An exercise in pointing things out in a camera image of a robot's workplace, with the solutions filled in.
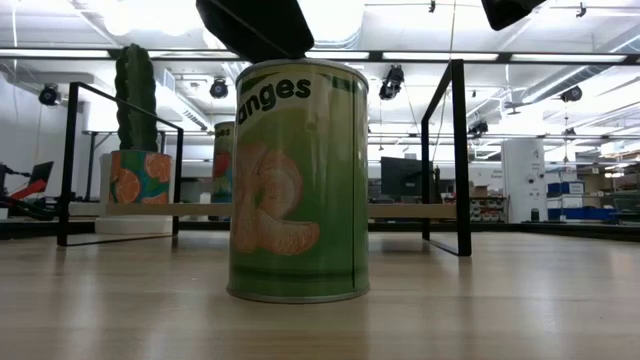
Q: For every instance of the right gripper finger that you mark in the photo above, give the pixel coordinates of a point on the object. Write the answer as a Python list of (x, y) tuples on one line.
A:
[(507, 12), (255, 30)]

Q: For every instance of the tomatoes tin can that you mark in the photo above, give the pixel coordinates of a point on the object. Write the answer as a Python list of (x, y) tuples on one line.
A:
[(223, 165)]

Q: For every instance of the tall green oranges can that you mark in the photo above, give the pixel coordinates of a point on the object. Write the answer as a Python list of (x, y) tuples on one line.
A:
[(300, 200)]

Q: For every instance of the black-framed wooden shelf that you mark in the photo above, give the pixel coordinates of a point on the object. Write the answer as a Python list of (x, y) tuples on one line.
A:
[(410, 210)]

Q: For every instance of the black ceiling spotlight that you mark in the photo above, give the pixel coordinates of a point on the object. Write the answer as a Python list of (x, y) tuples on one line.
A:
[(571, 94), (219, 89), (478, 128), (391, 85), (49, 95)]

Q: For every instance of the cactus in white pot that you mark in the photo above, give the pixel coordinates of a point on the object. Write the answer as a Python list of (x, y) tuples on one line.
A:
[(136, 100)]

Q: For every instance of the white pillar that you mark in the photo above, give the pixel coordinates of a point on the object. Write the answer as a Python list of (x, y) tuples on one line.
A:
[(522, 165)]

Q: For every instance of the cardboard box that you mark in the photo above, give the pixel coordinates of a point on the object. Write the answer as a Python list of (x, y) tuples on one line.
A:
[(480, 191)]

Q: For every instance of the black computer monitor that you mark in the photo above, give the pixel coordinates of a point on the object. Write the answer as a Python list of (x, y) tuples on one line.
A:
[(400, 177)]

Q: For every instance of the small parts bin rack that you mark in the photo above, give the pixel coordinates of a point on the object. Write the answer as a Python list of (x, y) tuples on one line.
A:
[(487, 210)]

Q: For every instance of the small dark bottle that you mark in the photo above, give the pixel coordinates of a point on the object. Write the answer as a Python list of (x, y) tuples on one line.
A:
[(535, 215)]

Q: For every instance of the blue storage bin rack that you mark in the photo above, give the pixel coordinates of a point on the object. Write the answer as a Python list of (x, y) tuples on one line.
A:
[(575, 214)]

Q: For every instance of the background storage shelving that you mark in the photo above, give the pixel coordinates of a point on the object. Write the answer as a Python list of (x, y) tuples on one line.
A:
[(627, 200)]

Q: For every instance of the red and black machine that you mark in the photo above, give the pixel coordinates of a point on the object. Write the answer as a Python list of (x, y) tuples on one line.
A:
[(30, 189)]

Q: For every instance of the black aluminium rig frame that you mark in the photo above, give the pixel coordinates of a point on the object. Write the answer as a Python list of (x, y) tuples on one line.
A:
[(375, 56)]

